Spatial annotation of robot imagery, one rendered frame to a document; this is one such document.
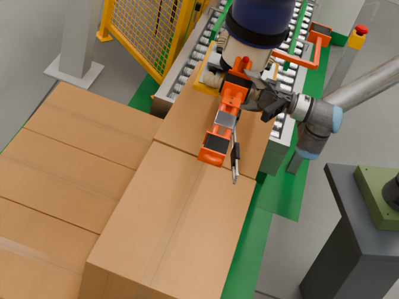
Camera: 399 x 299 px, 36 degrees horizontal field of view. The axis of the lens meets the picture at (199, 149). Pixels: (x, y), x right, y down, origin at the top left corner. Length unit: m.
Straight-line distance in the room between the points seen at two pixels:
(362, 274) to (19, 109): 2.12
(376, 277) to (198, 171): 1.07
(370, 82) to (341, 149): 2.01
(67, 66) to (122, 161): 1.40
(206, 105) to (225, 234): 0.66
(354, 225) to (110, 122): 1.19
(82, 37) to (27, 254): 1.82
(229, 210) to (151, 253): 0.34
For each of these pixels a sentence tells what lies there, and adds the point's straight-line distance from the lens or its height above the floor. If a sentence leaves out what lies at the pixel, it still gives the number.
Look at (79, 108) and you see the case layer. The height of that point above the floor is 0.54.
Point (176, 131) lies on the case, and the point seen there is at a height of 0.94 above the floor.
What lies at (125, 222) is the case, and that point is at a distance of 1.91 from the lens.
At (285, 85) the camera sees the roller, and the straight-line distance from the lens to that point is 3.56.
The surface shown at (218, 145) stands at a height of 1.27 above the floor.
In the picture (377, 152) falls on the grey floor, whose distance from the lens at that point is 4.31.
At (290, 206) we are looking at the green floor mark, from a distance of 3.58.
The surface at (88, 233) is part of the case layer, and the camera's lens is 2.38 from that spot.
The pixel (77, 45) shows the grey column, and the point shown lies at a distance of 3.85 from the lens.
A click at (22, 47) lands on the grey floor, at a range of 4.20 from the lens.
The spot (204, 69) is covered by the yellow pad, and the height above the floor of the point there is 1.14.
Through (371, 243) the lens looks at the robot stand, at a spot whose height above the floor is 0.75.
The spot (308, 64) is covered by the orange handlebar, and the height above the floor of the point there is 1.25.
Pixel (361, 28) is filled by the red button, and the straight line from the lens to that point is 3.25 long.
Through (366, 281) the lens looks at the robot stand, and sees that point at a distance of 2.85.
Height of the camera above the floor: 2.38
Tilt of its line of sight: 40 degrees down
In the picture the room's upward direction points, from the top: 19 degrees clockwise
